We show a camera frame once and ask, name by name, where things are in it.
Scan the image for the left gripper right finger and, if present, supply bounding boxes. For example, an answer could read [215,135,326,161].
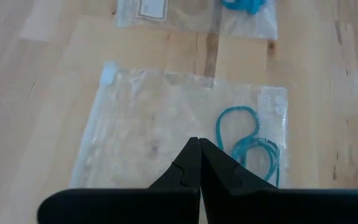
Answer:
[199,138,358,224]

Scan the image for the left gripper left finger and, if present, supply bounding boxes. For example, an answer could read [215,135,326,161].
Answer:
[37,136,201,224]

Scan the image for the clear plastic zip bag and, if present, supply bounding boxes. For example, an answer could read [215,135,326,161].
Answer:
[69,60,290,189]
[115,0,278,40]

